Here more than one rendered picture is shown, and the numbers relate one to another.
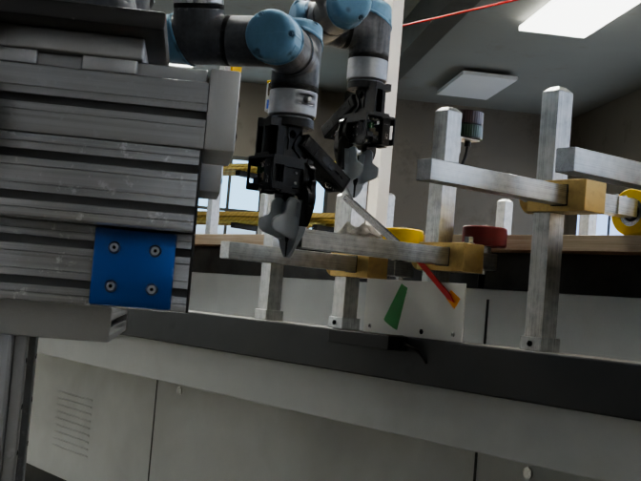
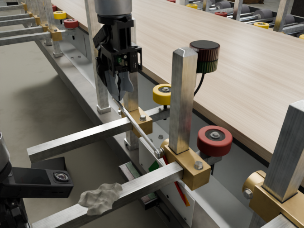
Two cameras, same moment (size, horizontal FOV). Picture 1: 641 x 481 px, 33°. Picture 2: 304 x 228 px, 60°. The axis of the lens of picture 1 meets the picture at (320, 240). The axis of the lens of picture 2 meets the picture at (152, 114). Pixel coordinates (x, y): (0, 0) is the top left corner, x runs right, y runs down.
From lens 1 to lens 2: 1.52 m
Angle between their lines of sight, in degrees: 37
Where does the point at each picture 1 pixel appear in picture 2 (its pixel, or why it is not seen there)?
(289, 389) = not seen: hidden behind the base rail
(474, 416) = not seen: outside the picture
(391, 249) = (130, 198)
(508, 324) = (230, 159)
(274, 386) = not seen: hidden behind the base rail
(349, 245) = (89, 218)
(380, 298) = (145, 155)
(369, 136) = (120, 68)
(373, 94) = (116, 33)
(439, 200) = (177, 127)
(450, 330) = (184, 214)
